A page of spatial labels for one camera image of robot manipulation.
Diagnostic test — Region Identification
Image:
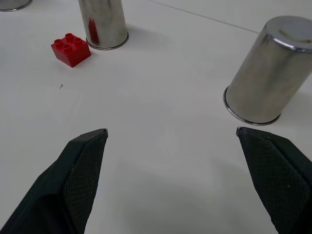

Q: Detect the steel cup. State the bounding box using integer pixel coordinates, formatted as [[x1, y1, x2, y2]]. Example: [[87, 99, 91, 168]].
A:
[[78, 0, 129, 50], [0, 0, 33, 12], [223, 16, 312, 126]]

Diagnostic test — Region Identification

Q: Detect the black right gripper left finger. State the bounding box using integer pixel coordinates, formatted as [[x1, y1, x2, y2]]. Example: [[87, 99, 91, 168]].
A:
[[0, 128, 109, 234]]

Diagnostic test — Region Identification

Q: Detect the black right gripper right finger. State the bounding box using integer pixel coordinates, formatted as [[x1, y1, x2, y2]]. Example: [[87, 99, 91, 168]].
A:
[[235, 126, 312, 234]]

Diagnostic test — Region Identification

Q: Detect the red toy building brick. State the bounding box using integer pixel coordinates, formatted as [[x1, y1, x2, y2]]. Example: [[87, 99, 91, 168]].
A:
[[50, 32, 92, 68]]

